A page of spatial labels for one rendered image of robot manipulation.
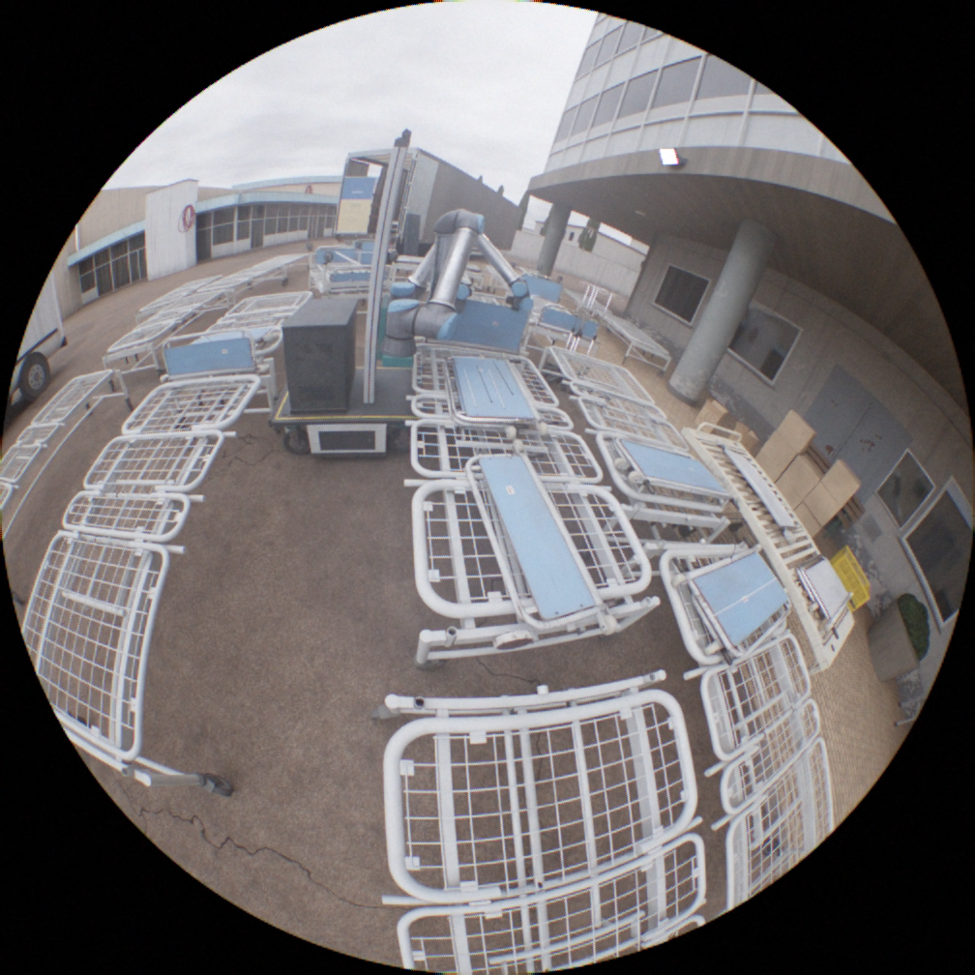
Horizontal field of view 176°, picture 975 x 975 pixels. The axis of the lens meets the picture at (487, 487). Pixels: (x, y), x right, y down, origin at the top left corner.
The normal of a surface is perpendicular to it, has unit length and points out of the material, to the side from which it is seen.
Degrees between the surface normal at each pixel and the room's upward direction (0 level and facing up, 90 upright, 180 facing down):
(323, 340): 90
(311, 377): 90
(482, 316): 90
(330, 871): 0
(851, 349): 90
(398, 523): 0
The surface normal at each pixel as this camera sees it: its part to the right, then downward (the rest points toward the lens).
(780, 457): -0.92, 0.09
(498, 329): 0.18, 0.73
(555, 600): 0.21, -0.68
